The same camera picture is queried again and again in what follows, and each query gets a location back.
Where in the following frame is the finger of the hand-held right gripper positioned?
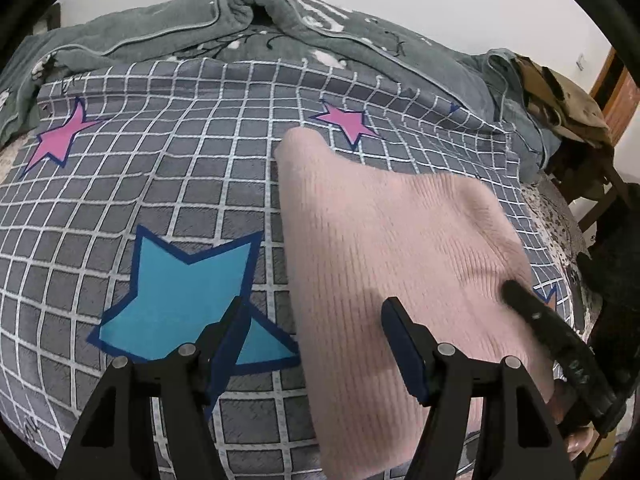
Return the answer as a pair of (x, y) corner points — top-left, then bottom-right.
(501, 280), (571, 348)

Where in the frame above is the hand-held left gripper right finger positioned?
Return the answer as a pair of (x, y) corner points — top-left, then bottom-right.
(381, 296), (573, 480)

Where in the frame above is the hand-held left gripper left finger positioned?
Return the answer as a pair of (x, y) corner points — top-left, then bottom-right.
(55, 296), (251, 480)

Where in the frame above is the pink knit sweater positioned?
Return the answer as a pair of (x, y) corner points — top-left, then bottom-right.
(275, 126), (556, 480)

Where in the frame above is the khaki clothes pile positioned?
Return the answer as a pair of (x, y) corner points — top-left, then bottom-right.
(515, 55), (613, 148)

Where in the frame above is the person's right hand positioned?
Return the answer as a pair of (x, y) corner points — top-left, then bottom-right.
(550, 385), (601, 463)

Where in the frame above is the white floral bedsheet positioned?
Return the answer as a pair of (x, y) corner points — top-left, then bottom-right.
(520, 175), (606, 331)

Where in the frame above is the black garment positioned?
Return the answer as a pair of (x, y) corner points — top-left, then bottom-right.
(575, 210), (640, 411)

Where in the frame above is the wooden chair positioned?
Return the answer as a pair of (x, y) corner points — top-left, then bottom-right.
(545, 135), (636, 233)

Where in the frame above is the grey checked star bedsheet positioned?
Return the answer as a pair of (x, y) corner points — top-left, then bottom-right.
(0, 57), (591, 480)

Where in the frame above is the brown wooden door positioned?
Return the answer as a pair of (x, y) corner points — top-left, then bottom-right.
(590, 47), (640, 156)

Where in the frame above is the grey-green printed blanket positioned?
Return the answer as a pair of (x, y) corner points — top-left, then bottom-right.
(0, 0), (561, 183)

